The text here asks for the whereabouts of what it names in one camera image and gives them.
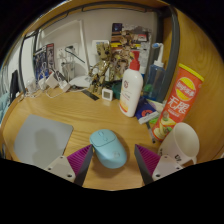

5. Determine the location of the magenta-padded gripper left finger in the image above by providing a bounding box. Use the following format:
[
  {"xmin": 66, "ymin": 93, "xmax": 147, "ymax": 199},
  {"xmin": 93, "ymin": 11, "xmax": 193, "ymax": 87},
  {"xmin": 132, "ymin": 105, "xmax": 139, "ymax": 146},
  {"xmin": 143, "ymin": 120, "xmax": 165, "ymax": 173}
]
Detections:
[{"xmin": 43, "ymin": 143, "xmax": 94, "ymax": 187}]

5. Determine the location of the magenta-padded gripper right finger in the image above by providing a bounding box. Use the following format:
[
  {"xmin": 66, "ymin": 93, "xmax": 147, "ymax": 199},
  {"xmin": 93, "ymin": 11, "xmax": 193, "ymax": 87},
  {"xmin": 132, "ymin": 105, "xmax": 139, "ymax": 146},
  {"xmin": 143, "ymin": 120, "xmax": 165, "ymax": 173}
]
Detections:
[{"xmin": 134, "ymin": 143, "xmax": 184, "ymax": 185}]

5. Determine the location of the light blue computer mouse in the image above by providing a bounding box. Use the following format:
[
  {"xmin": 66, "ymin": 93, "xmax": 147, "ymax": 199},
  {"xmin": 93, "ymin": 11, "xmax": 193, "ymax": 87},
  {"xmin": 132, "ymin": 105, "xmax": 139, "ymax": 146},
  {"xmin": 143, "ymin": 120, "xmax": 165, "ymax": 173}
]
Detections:
[{"xmin": 89, "ymin": 129, "xmax": 128, "ymax": 170}]

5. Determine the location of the grey mouse pad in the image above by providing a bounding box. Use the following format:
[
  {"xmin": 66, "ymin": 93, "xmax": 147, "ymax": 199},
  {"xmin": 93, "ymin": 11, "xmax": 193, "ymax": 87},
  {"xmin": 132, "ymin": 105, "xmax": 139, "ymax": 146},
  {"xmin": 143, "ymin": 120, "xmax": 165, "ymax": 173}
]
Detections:
[{"xmin": 13, "ymin": 114, "xmax": 74, "ymax": 170}]

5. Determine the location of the white mug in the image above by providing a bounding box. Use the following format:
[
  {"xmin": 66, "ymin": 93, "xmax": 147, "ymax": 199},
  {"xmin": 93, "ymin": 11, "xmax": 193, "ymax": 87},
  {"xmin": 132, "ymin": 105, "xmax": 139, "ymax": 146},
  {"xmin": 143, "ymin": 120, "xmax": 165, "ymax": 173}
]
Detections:
[{"xmin": 157, "ymin": 122, "xmax": 200, "ymax": 167}]

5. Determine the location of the black pen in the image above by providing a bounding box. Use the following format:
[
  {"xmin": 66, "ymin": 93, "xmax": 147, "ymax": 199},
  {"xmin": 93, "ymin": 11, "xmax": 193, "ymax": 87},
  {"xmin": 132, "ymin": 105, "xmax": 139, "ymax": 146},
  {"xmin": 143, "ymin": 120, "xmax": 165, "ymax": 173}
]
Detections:
[{"xmin": 145, "ymin": 121, "xmax": 157, "ymax": 144}]

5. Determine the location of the blue snack packet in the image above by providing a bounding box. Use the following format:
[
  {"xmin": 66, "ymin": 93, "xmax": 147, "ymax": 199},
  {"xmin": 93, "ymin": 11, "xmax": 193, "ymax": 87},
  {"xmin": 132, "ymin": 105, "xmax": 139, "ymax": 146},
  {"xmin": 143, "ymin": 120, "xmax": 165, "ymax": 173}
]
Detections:
[{"xmin": 134, "ymin": 96, "xmax": 160, "ymax": 125}]

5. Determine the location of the red chips can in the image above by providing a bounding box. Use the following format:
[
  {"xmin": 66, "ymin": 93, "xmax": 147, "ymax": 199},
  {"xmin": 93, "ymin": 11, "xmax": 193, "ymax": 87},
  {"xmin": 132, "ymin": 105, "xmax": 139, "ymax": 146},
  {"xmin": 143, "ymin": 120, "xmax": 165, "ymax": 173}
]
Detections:
[{"xmin": 152, "ymin": 63, "xmax": 205, "ymax": 141}]

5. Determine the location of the black flat bar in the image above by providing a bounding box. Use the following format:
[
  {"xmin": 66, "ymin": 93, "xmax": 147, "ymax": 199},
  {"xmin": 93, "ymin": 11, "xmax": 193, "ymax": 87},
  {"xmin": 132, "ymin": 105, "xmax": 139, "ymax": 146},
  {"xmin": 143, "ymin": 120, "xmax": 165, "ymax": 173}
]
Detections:
[{"xmin": 81, "ymin": 89, "xmax": 100, "ymax": 102}]

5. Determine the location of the white power adapter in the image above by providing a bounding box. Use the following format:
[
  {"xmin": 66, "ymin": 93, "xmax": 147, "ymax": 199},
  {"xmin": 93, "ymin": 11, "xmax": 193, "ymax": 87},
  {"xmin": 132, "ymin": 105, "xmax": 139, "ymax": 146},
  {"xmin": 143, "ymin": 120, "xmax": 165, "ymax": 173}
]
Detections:
[
  {"xmin": 44, "ymin": 73, "xmax": 60, "ymax": 89},
  {"xmin": 58, "ymin": 80, "xmax": 72, "ymax": 93}
]

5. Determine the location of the white red-pump lotion bottle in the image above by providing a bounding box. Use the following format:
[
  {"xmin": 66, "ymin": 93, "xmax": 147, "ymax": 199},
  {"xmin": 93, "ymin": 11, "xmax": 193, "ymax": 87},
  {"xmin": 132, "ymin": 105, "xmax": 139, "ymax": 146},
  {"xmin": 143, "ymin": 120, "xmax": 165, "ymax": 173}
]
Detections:
[{"xmin": 118, "ymin": 50, "xmax": 144, "ymax": 118}]

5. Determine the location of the bed with teal bedding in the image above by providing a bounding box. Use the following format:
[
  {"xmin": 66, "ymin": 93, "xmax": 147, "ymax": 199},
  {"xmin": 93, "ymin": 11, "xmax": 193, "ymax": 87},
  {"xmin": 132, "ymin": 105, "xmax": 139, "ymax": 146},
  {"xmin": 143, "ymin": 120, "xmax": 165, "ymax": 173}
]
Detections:
[{"xmin": 0, "ymin": 93, "xmax": 11, "ymax": 124}]

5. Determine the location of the small white cube clock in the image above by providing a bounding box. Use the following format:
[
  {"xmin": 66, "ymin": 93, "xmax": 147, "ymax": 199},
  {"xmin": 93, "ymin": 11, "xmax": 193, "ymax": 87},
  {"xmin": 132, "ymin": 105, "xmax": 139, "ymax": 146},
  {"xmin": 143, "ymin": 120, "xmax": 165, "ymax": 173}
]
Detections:
[{"xmin": 101, "ymin": 87, "xmax": 114, "ymax": 102}]

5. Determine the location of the clear plastic jar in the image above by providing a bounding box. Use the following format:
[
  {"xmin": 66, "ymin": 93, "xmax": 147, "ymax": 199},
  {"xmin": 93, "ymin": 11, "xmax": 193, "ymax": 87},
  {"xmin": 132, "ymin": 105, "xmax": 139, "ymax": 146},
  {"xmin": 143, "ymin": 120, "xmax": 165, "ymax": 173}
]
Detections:
[{"xmin": 26, "ymin": 78, "xmax": 38, "ymax": 94}]

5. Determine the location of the dark green round container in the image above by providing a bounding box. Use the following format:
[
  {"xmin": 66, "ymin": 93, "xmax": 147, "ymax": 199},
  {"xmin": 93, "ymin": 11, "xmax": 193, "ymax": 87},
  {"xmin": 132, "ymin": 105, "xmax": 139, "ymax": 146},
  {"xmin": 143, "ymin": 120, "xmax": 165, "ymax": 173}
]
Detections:
[{"xmin": 111, "ymin": 81, "xmax": 124, "ymax": 100}]

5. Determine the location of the black hanging bag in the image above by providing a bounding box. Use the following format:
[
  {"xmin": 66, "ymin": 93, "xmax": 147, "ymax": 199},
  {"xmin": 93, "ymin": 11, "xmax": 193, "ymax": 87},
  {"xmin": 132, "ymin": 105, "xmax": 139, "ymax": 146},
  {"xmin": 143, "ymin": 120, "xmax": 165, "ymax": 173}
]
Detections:
[{"xmin": 9, "ymin": 69, "xmax": 20, "ymax": 104}]

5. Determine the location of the metal cup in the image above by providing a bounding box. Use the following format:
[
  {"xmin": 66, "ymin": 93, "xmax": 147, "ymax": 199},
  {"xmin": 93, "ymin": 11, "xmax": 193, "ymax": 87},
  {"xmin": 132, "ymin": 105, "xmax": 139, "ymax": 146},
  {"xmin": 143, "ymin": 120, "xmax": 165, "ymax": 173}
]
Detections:
[{"xmin": 61, "ymin": 61, "xmax": 76, "ymax": 81}]

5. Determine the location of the brown tree figure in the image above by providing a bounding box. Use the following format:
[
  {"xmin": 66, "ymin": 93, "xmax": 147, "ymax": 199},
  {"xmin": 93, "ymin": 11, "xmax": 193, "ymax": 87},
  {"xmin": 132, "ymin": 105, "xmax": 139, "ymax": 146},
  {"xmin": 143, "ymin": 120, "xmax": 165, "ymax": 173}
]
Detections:
[{"xmin": 88, "ymin": 42, "xmax": 116, "ymax": 95}]

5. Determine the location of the blue model kit box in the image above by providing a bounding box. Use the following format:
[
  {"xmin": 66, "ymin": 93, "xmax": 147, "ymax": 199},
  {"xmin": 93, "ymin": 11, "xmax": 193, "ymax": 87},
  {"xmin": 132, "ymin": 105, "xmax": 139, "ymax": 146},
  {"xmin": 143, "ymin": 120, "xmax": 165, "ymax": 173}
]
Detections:
[{"xmin": 32, "ymin": 43, "xmax": 56, "ymax": 83}]

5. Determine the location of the white cable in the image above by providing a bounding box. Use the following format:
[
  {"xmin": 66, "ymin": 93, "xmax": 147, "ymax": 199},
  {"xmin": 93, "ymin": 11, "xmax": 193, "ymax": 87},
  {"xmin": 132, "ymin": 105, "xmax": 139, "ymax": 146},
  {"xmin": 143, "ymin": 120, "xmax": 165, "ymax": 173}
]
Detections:
[{"xmin": 19, "ymin": 84, "xmax": 88, "ymax": 100}]

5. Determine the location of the white wall box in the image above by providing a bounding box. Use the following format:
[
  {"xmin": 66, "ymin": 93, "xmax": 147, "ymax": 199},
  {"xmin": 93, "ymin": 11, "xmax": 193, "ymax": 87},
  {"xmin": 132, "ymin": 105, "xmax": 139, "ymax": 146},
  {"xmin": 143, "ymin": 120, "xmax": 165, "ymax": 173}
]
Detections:
[{"xmin": 91, "ymin": 39, "xmax": 110, "ymax": 56}]

